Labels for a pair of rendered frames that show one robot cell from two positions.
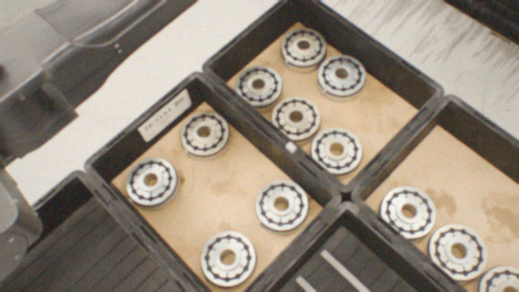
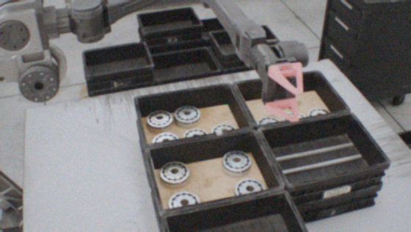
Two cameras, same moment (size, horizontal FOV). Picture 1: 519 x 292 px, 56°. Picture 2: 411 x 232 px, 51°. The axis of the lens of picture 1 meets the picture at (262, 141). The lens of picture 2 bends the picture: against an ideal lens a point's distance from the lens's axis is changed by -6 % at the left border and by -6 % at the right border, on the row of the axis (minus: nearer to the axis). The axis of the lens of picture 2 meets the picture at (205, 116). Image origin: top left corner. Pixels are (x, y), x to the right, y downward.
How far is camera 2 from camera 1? 1.11 m
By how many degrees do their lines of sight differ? 46
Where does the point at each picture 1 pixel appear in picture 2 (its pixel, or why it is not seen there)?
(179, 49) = (88, 186)
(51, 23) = (242, 20)
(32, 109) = not seen: hidden behind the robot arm
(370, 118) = (214, 120)
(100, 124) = not seen: outside the picture
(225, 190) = (210, 182)
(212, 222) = (224, 194)
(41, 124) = not seen: hidden behind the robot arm
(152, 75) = (93, 206)
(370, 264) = (282, 150)
